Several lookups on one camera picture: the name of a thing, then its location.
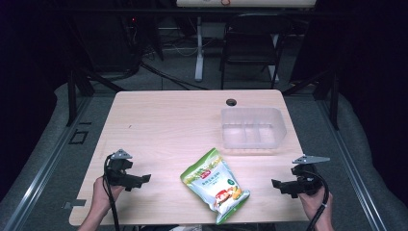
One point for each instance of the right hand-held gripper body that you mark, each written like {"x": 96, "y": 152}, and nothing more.
{"x": 308, "y": 183}

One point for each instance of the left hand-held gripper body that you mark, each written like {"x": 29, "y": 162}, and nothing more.
{"x": 118, "y": 168}

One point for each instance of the person's right hand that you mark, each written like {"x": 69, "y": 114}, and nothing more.
{"x": 316, "y": 203}

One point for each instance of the person's left hand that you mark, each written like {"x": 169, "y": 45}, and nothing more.
{"x": 102, "y": 197}

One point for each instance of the grey tape piece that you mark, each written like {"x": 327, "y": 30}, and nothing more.
{"x": 74, "y": 203}

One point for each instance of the clear plastic container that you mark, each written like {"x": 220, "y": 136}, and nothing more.
{"x": 253, "y": 128}

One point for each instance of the green and white snack bag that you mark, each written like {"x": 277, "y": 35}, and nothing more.
{"x": 213, "y": 186}

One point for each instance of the round black table grommet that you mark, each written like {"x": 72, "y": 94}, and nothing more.
{"x": 231, "y": 102}

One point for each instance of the white desk leg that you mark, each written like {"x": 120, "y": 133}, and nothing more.
{"x": 199, "y": 54}

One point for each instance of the black folding chair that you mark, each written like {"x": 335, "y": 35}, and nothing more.
{"x": 250, "y": 41}

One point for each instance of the aluminium floor rail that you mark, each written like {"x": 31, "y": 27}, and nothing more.
{"x": 351, "y": 166}
{"x": 41, "y": 170}

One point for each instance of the black metal frame stand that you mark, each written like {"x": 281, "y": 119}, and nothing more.
{"x": 75, "y": 93}
{"x": 330, "y": 96}

